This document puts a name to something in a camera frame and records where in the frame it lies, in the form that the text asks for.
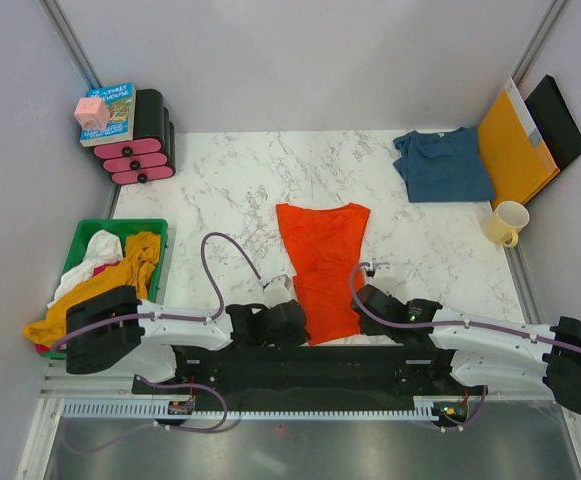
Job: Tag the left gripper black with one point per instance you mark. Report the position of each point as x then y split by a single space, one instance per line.
297 338

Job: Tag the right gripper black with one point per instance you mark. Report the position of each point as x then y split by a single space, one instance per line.
368 329

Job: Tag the orange t shirt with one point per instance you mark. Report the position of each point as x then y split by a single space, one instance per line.
324 246

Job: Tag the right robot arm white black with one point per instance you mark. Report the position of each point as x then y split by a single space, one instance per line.
477 351

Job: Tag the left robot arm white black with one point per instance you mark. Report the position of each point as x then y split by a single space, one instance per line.
119 333

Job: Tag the yellow mug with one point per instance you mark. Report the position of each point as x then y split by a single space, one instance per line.
508 219

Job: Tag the blue folded t shirt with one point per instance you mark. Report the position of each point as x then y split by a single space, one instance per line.
443 167

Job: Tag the yellow t shirt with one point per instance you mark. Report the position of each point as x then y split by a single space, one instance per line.
142 255

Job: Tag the green plastic bin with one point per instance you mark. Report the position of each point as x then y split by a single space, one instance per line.
123 229

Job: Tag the orange folder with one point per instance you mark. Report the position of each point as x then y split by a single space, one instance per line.
513 150

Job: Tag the pink t shirt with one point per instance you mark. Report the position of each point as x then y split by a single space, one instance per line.
46 352

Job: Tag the black flat box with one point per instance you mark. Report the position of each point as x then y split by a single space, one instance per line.
555 122

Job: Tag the blue paperback book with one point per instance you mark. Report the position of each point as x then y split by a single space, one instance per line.
120 100

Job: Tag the pink cube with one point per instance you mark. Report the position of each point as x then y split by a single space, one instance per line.
92 113

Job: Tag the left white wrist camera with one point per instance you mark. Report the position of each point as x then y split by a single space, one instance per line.
277 290

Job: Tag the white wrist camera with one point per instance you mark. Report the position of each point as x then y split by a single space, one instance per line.
377 269
277 290

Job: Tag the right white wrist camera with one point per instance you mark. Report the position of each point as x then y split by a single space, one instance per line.
377 269

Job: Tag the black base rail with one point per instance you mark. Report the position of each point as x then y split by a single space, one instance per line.
310 378

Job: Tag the white cable duct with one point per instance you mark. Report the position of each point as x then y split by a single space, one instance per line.
165 409

